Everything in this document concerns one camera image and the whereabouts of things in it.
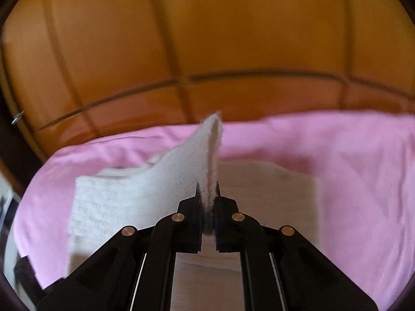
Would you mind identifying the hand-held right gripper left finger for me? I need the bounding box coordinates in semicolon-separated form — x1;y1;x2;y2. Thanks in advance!
37;183;203;311

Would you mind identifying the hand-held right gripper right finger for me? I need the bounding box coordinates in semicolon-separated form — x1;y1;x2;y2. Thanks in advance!
215;183;378;311

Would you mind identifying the white knit sweater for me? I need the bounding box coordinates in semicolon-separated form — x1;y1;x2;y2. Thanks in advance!
66;111;320;311

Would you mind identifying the pink bed blanket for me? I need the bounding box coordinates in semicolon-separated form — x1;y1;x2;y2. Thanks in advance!
12;110;415;311

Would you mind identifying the dark cloth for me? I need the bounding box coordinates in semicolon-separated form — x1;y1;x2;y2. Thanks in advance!
13;255;65;308

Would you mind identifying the wooden wardrobe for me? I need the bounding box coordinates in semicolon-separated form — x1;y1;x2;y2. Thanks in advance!
0;0;415;164

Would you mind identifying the white appliance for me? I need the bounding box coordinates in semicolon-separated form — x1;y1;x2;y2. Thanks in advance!
0;194;20;235

